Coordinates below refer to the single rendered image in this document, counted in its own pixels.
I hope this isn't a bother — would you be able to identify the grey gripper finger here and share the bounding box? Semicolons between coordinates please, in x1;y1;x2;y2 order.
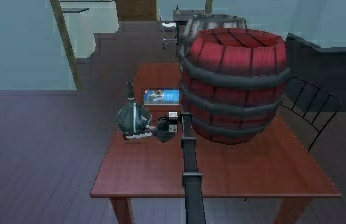
124;125;157;140

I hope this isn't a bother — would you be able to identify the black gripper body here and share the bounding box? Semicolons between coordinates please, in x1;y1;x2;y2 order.
152;115;176;144

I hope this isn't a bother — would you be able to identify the dark grey bulbous vase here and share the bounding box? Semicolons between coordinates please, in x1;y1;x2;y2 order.
115;81;153;140

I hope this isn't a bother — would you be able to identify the blue book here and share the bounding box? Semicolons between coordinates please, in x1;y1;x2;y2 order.
142;88;181;107

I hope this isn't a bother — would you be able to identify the red-brown wooden table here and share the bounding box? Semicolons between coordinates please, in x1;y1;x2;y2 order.
89;62;342;224

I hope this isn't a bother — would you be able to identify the red barrel with grey hoops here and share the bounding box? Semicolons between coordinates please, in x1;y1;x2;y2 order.
177;27;291;145

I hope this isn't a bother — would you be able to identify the dark grey side table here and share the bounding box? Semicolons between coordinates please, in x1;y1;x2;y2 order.
160;4;195;51

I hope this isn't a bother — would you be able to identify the grey wooden barrel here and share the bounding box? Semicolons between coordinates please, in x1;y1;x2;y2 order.
178;13;249;58

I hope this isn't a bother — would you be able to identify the brown wooden door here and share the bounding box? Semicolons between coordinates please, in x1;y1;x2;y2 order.
115;0;159;22

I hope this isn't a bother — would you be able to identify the black cabinet with grey top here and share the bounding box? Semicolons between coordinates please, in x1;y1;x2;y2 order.
284;32;346;113

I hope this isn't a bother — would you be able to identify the black wire-back chair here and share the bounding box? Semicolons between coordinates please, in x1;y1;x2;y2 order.
280;76;343;153

